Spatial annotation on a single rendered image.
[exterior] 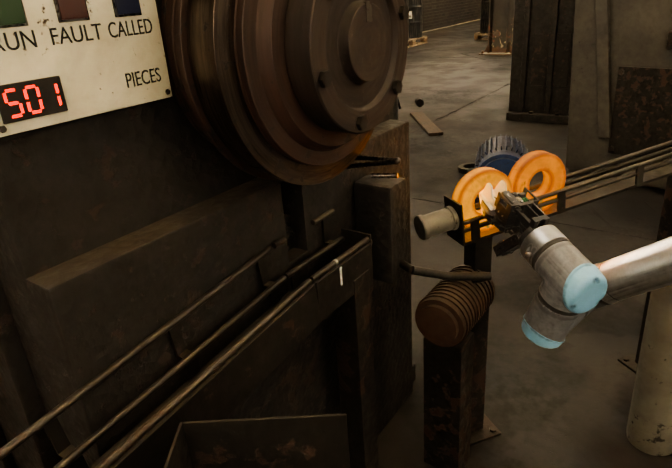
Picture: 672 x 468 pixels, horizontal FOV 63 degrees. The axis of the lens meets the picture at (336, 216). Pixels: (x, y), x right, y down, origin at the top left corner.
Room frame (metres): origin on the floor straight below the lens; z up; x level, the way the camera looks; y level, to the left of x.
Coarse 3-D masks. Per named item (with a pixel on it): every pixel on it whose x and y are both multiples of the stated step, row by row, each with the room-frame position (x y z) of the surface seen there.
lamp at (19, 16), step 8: (0, 0) 0.67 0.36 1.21; (8, 0) 0.68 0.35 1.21; (16, 0) 0.69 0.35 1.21; (0, 8) 0.67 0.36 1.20; (8, 8) 0.68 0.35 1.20; (16, 8) 0.68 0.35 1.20; (0, 16) 0.67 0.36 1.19; (8, 16) 0.67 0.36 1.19; (16, 16) 0.68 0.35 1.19; (24, 16) 0.69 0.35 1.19; (0, 24) 0.67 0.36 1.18; (8, 24) 0.67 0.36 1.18
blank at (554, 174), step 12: (528, 156) 1.26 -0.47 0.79; (540, 156) 1.25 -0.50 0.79; (552, 156) 1.26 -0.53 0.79; (516, 168) 1.25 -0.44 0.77; (528, 168) 1.24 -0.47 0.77; (540, 168) 1.25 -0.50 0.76; (552, 168) 1.26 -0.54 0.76; (564, 168) 1.28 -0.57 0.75; (516, 180) 1.23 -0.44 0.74; (528, 180) 1.24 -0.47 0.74; (552, 180) 1.27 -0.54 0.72; (564, 180) 1.28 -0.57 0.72; (516, 192) 1.23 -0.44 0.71; (540, 192) 1.27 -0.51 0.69; (552, 204) 1.27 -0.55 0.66
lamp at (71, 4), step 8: (56, 0) 0.73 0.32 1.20; (64, 0) 0.73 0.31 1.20; (72, 0) 0.74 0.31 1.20; (80, 0) 0.75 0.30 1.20; (64, 8) 0.73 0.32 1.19; (72, 8) 0.74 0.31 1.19; (80, 8) 0.75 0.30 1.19; (64, 16) 0.73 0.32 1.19; (72, 16) 0.74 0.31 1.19; (80, 16) 0.74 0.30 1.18
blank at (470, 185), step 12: (480, 168) 1.22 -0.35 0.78; (492, 168) 1.23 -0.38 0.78; (468, 180) 1.19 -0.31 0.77; (480, 180) 1.20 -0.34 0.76; (492, 180) 1.21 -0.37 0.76; (504, 180) 1.22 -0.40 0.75; (456, 192) 1.20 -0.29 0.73; (468, 192) 1.19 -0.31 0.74; (468, 204) 1.19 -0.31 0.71; (468, 216) 1.19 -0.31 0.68; (480, 228) 1.20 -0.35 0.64
